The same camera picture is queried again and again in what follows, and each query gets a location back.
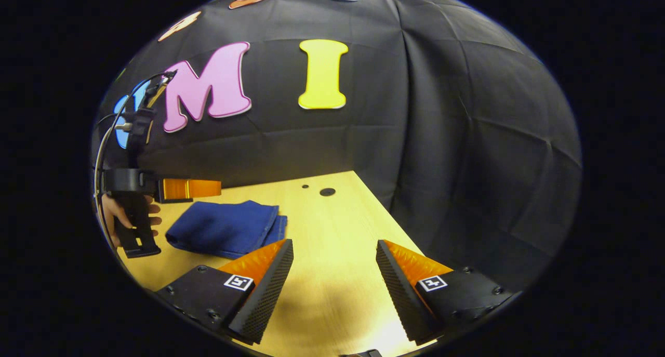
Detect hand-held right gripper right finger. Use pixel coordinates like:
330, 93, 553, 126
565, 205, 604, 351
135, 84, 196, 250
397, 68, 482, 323
375, 239, 512, 346

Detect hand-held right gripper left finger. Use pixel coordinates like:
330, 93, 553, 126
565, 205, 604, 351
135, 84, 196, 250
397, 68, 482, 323
156, 239, 294, 346

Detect blue denim jeans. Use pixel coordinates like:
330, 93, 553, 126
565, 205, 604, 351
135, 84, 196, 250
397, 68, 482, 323
165, 200, 288, 260

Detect black backdrop cloth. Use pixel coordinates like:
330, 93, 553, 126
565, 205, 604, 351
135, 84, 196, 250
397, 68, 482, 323
91, 0, 582, 293

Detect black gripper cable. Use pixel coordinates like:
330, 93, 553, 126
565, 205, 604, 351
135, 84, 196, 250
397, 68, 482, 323
94, 71, 175, 199

